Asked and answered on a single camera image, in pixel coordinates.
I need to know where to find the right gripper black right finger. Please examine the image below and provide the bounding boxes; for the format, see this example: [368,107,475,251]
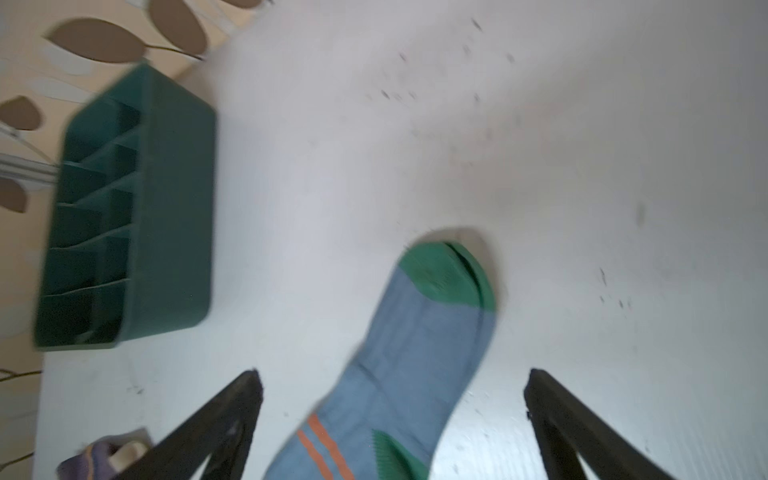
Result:
[524,369,670,479]

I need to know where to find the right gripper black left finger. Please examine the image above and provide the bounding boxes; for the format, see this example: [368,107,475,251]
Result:
[117,369,263,480]

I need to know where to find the purple sock beige toe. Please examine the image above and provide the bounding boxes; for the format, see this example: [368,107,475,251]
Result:
[56,440,150,480]

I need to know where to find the blue grey sock green toe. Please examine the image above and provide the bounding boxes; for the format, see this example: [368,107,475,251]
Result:
[265,241,496,479]

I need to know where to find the green divided plastic tray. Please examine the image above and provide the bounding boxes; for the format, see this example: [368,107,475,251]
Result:
[34,63,217,351]

